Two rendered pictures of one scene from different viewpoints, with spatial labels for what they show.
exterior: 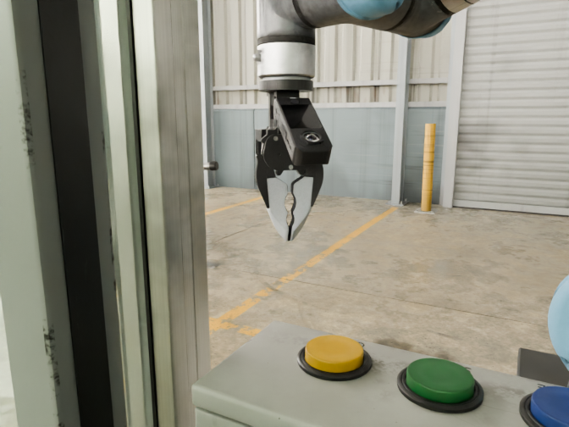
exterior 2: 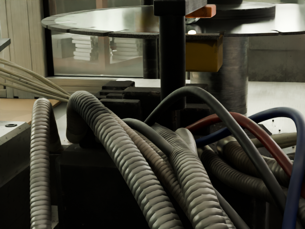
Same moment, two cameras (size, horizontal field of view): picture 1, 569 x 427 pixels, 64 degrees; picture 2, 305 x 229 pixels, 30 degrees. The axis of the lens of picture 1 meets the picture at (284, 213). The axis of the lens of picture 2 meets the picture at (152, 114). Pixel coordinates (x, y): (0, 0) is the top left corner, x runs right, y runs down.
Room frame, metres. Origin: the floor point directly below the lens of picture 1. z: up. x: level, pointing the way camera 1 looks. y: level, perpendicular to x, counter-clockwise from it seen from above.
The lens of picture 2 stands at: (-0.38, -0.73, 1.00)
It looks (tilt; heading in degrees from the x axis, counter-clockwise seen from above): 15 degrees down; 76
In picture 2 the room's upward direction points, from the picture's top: 1 degrees counter-clockwise
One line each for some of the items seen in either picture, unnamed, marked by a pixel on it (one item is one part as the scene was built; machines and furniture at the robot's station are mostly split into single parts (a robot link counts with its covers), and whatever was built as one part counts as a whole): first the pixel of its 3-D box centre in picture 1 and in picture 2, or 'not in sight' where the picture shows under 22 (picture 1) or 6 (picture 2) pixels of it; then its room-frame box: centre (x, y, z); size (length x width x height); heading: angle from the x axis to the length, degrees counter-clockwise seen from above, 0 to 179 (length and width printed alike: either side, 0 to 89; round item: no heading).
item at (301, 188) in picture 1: (296, 205); not in sight; (0.63, -0.02, 0.94); 0.06 x 0.03 x 0.09; 11
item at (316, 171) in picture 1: (305, 174); not in sight; (0.61, -0.03, 0.99); 0.05 x 0.02 x 0.09; 101
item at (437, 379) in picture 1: (439, 387); not in sight; (0.26, -0.10, 0.90); 0.04 x 0.04 x 0.02
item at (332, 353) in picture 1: (334, 360); not in sight; (0.29, -0.03, 0.90); 0.04 x 0.04 x 0.02
